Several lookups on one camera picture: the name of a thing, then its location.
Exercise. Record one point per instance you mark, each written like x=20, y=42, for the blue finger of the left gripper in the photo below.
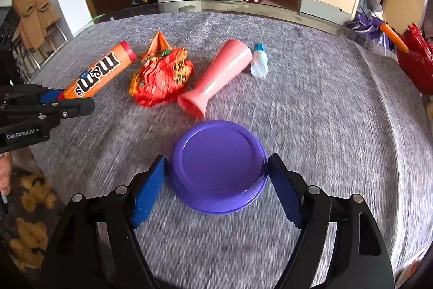
x=51, y=96
x=70, y=108

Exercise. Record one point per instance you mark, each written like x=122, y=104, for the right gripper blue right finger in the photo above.
x=288, y=196

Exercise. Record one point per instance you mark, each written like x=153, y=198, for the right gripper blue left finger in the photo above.
x=145, y=189

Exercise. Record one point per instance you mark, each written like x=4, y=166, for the purple plastic lid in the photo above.
x=217, y=167

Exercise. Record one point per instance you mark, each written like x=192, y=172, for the orange m&m's tube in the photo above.
x=97, y=76

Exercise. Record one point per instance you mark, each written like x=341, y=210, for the orange red snack wrapper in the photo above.
x=164, y=74

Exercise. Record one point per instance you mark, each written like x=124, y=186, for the small blue-capped white bottle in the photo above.
x=259, y=65

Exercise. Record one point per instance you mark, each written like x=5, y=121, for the pink plastic vase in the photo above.
x=231, y=60

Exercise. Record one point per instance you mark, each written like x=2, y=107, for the left hand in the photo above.
x=5, y=173

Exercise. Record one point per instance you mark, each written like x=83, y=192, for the tan hanging coat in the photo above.
x=36, y=16

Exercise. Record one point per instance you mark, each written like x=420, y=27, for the grey woven table cloth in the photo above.
x=346, y=119

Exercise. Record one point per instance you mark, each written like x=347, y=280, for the white round stool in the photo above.
x=176, y=6

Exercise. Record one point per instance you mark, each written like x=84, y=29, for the red ornamental basket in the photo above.
x=417, y=62

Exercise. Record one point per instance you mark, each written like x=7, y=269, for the purple bag on floor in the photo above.
x=370, y=27

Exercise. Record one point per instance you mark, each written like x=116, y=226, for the orange stick handle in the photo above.
x=394, y=37

